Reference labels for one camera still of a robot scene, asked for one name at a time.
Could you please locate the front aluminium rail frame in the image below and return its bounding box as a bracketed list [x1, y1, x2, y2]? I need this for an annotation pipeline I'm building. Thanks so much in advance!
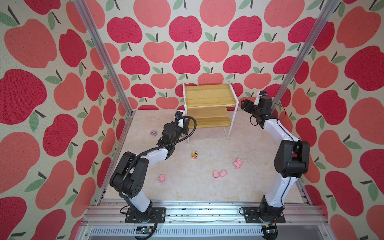
[74, 201, 336, 240]

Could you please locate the aluminium frame post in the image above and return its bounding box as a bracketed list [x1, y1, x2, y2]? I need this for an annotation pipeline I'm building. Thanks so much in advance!
[74, 1, 134, 117]
[272, 1, 341, 111]

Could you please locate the multicolour toy car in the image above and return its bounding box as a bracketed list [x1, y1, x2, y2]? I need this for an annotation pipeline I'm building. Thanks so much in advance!
[192, 151, 198, 159]

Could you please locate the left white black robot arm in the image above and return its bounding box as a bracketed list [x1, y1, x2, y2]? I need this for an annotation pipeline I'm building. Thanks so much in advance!
[109, 111, 197, 217]

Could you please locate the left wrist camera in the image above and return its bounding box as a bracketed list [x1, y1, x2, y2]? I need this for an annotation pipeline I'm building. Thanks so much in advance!
[175, 110, 185, 120]

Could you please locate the black corrugated cable conduit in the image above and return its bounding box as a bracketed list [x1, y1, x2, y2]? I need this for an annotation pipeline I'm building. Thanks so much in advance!
[118, 115, 198, 238]

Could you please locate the wooden two-tier white-frame shelf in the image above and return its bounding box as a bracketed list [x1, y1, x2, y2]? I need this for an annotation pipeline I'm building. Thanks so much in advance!
[182, 82, 239, 140]

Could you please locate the left aluminium frame post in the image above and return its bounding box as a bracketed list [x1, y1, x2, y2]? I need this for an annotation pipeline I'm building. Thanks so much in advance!
[74, 1, 134, 117]

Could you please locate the right aluminium frame post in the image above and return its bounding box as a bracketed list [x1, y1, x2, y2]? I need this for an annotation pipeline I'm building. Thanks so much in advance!
[272, 1, 341, 111]

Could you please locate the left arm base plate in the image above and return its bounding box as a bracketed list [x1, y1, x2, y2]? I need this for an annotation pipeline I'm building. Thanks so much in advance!
[125, 208, 167, 224]

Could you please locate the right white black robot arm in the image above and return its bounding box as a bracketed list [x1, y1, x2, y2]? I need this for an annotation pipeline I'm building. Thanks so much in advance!
[241, 96, 310, 223]

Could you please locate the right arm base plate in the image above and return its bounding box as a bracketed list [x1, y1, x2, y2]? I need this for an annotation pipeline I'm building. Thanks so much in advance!
[240, 207, 286, 224]

